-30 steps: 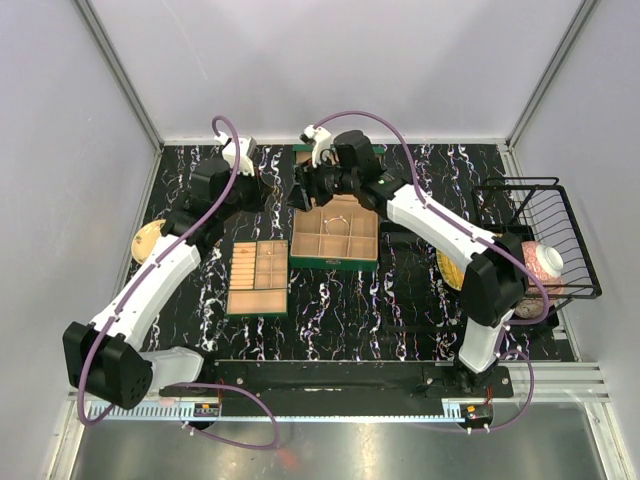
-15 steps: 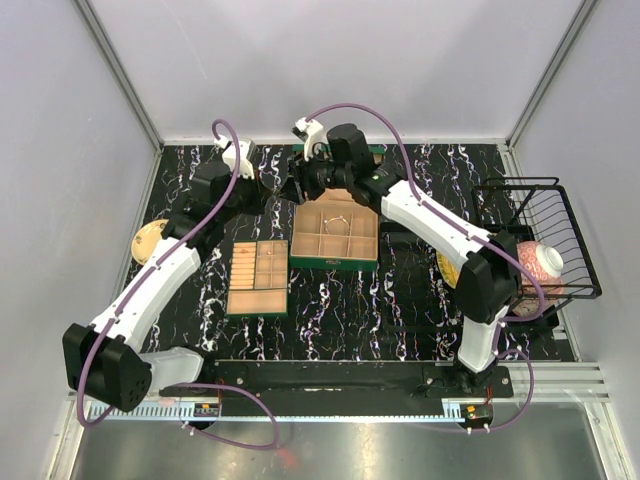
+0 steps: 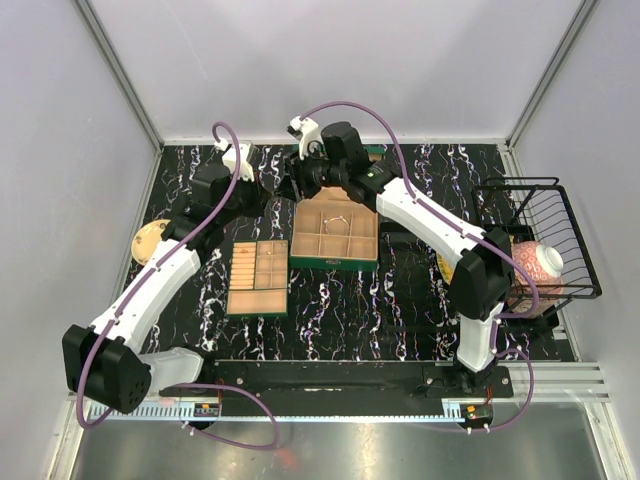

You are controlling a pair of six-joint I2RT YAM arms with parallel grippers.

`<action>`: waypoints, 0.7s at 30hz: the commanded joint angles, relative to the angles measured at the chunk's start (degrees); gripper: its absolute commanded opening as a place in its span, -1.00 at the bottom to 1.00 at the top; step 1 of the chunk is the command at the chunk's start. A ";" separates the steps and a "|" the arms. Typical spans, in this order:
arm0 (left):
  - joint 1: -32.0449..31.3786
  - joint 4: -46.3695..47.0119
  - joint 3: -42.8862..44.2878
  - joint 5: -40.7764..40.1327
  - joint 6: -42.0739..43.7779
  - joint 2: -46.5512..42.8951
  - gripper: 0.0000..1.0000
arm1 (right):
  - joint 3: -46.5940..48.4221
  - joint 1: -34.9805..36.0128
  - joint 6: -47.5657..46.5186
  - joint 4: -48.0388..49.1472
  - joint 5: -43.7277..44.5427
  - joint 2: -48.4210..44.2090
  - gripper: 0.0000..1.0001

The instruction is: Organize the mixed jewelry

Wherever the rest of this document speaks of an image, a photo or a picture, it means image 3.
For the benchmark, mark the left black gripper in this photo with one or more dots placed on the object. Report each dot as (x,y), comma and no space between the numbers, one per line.
(258,196)

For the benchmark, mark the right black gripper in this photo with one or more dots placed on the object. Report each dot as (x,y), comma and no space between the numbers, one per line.
(294,181)

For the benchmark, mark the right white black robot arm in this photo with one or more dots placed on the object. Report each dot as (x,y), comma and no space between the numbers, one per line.
(334,156)

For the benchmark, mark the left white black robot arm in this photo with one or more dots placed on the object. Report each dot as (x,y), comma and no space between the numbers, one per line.
(103,361)

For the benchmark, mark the green jewelry box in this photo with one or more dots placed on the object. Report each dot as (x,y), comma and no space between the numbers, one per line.
(332,231)

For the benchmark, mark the beige jewelry tray insert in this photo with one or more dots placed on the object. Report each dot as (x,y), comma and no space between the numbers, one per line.
(258,284)

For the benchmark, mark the woven bamboo tray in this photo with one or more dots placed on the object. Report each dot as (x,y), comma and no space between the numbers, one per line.
(445,269)

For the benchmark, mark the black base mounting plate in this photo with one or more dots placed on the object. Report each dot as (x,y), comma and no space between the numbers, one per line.
(432,379)

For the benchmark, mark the red patterned ceramic bowl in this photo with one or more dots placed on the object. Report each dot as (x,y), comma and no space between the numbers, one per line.
(544,265)

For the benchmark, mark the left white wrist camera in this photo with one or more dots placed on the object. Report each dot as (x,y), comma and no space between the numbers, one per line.
(239,159)

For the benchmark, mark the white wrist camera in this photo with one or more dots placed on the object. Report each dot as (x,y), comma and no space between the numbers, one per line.
(239,159)
(307,132)

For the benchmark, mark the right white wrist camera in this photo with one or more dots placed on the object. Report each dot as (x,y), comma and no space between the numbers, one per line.
(307,132)

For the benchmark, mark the black wire dish rack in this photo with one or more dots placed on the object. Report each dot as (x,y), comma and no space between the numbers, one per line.
(538,209)

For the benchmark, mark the aluminium rail front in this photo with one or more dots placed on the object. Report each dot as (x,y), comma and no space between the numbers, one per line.
(543,382)

